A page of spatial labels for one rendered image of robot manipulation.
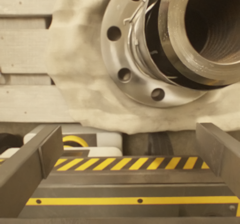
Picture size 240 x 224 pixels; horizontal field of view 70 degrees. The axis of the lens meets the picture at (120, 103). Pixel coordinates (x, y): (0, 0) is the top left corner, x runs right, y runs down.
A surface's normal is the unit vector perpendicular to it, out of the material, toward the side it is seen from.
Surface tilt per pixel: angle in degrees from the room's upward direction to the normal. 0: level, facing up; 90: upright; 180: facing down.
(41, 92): 0
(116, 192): 0
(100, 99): 42
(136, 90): 0
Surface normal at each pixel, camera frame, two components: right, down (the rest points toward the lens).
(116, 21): -0.01, 0.25
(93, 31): 0.77, 0.44
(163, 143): -0.03, -0.74
